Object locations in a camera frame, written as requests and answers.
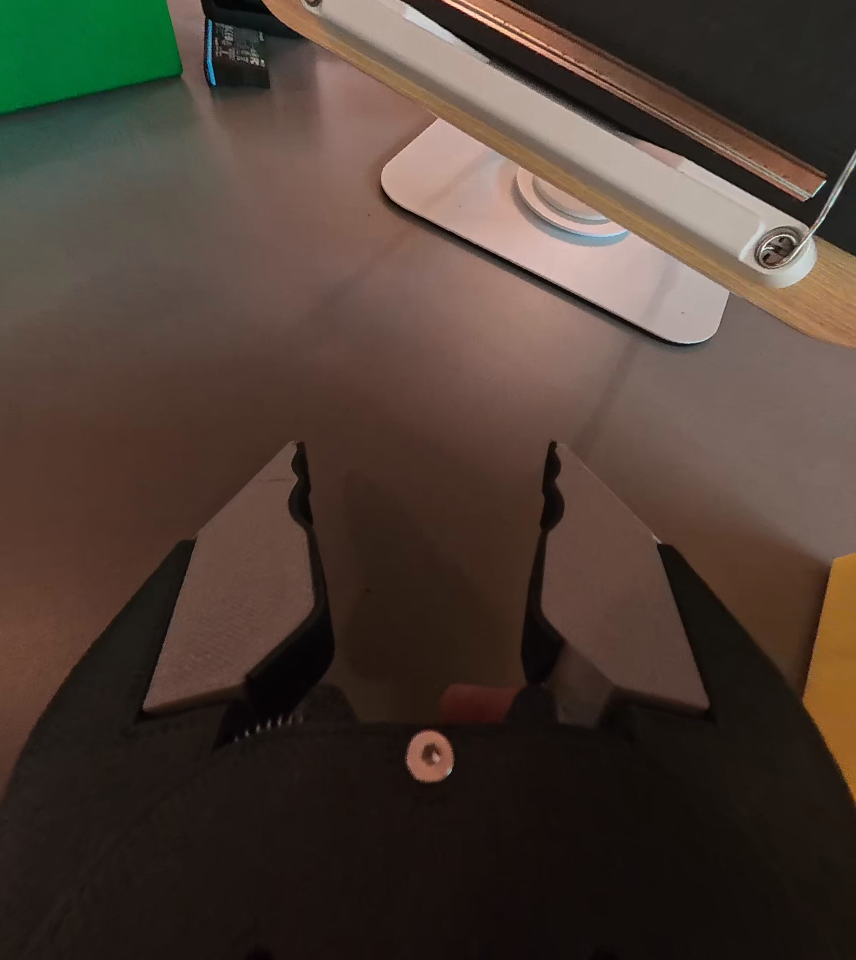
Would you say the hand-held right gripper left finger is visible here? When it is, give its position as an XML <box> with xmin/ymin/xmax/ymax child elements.
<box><xmin>141</xmin><ymin>440</ymin><xmax>336</xmax><ymax>715</ymax></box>

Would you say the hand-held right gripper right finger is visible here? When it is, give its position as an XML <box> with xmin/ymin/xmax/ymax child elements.
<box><xmin>520</xmin><ymin>441</ymin><xmax>714</xmax><ymax>723</ymax></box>

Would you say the wooden book stand white base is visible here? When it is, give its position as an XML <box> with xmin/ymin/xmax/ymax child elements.
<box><xmin>261</xmin><ymin>0</ymin><xmax>856</xmax><ymax>352</ymax></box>

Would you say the black battery blue edge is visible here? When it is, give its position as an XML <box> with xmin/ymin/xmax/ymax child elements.
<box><xmin>203</xmin><ymin>18</ymin><xmax>273</xmax><ymax>92</ymax></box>

